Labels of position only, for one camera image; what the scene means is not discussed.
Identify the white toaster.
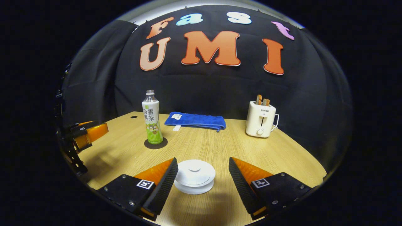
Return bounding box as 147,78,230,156
245,101,277,138

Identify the blue towel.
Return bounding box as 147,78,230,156
164,112,226,132

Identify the white saucer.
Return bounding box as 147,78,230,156
174,183,215,195

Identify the clear water bottle white label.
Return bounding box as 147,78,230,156
142,90,164,145

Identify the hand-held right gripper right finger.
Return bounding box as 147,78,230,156
229,157,311,221

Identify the black backdrop cloth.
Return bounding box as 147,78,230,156
59,5,354,172

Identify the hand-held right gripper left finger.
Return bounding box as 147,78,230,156
97,158,179,222

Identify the dark round coaster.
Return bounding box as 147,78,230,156
144,137,168,150

